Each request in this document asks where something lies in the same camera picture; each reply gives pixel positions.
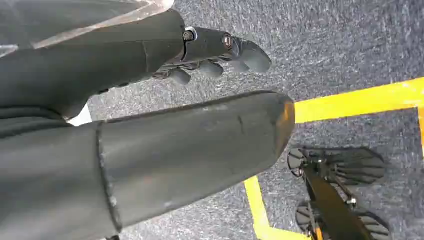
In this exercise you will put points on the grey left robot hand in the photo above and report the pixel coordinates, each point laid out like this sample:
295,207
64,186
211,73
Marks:
139,159

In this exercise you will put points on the black robot foot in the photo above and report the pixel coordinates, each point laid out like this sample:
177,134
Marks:
371,222
351,165

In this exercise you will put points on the yellow floor tape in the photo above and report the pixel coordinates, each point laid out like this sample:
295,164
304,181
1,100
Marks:
357,101

